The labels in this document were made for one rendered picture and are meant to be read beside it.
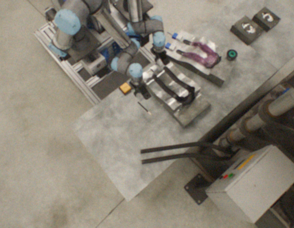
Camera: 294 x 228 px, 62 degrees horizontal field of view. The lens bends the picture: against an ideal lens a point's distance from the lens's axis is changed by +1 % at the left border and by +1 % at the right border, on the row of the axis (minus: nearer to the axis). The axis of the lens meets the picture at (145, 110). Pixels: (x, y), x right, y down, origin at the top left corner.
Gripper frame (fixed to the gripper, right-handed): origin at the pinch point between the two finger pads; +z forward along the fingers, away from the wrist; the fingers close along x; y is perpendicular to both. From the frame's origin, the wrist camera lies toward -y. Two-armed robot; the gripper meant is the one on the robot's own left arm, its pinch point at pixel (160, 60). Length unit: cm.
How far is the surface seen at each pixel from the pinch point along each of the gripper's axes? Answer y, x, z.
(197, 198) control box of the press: -110, 47, 73
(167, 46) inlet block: 7.3, -13.7, 10.7
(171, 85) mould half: -19.4, 6.3, 2.2
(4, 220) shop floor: -5, 200, 67
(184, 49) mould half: -3.4, -22.8, 11.6
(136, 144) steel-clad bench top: -35, 53, 2
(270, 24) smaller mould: -32, -89, 17
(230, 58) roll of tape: -32, -39, 1
